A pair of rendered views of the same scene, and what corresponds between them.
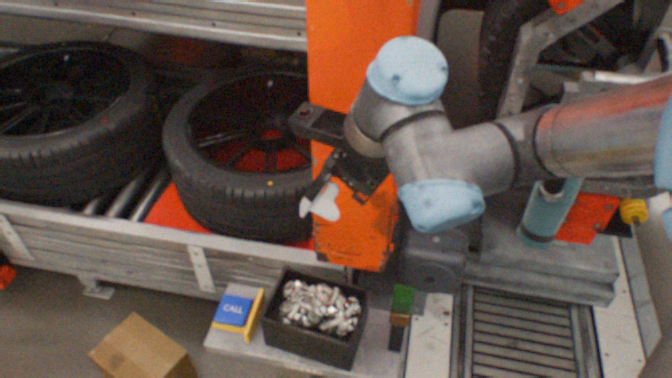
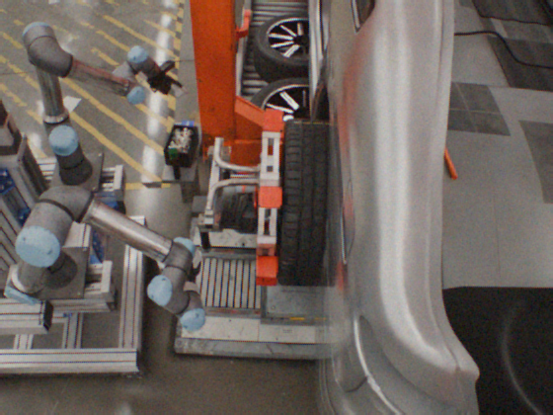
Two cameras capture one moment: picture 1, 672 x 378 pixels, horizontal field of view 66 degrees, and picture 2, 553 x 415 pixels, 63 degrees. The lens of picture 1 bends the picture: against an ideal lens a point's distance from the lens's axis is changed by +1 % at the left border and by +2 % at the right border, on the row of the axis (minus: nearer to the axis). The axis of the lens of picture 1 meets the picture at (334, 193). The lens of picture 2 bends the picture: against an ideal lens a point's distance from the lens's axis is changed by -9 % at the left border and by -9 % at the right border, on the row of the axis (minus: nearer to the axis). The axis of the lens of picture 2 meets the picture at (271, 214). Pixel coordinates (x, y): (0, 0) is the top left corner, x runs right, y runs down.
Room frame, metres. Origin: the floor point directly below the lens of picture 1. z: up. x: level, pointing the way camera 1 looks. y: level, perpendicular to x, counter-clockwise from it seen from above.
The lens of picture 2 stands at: (0.66, -1.81, 2.42)
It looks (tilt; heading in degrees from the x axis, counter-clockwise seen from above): 54 degrees down; 77
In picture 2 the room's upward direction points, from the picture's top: 3 degrees clockwise
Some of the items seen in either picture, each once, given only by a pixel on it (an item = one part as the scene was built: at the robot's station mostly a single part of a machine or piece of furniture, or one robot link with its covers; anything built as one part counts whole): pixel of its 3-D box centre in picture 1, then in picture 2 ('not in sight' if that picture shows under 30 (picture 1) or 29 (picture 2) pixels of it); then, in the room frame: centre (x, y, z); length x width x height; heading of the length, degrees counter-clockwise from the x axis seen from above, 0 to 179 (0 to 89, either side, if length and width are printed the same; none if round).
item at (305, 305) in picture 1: (316, 316); (182, 144); (0.58, 0.04, 0.51); 0.20 x 0.14 x 0.13; 71
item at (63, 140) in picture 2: not in sight; (65, 144); (0.12, -0.33, 0.98); 0.13 x 0.12 x 0.14; 110
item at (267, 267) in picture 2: not in sight; (267, 271); (0.86, -0.95, 0.85); 0.09 x 0.08 x 0.07; 78
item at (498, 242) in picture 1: (555, 206); (299, 268); (1.08, -0.68, 0.32); 0.40 x 0.30 x 0.28; 78
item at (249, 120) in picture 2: not in sight; (288, 130); (1.11, -0.12, 0.69); 0.52 x 0.17 x 0.35; 168
